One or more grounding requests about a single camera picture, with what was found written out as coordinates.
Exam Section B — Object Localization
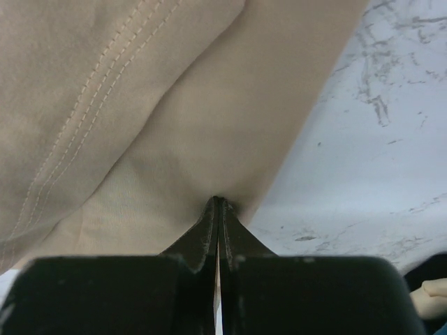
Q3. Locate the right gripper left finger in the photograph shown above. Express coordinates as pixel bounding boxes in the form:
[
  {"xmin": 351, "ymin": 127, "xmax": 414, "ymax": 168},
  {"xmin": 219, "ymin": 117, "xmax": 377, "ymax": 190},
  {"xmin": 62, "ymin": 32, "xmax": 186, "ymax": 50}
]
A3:
[{"xmin": 1, "ymin": 197, "xmax": 219, "ymax": 334}]

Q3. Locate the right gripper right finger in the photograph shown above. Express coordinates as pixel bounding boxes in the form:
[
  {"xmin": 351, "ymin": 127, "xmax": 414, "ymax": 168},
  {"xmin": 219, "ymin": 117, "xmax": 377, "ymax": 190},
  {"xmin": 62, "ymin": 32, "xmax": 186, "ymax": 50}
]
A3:
[{"xmin": 217, "ymin": 198, "xmax": 425, "ymax": 334}]

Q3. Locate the beige t-shirt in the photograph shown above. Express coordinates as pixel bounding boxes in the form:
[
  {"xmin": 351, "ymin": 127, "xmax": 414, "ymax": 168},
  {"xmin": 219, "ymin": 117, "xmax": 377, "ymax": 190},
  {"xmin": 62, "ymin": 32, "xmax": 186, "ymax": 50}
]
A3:
[{"xmin": 1, "ymin": 1, "xmax": 367, "ymax": 271}]

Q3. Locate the folded cream t-shirt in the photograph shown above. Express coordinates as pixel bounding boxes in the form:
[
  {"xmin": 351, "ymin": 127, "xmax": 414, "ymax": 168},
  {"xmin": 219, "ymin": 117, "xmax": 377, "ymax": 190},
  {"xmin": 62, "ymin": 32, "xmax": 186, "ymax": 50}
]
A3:
[{"xmin": 410, "ymin": 278, "xmax": 447, "ymax": 320}]

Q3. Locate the folded black t-shirt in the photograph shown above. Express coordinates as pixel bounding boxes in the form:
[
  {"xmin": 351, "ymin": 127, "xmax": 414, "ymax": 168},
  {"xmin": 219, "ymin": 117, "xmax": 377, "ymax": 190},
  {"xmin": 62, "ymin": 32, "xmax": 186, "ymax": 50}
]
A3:
[{"xmin": 404, "ymin": 253, "xmax": 447, "ymax": 291}]

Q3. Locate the folded blue t-shirt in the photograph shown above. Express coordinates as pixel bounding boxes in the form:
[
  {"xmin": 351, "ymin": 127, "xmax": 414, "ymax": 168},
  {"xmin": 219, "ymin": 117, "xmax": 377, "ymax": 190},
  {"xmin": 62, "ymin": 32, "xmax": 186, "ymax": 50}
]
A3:
[{"xmin": 424, "ymin": 319, "xmax": 446, "ymax": 334}]

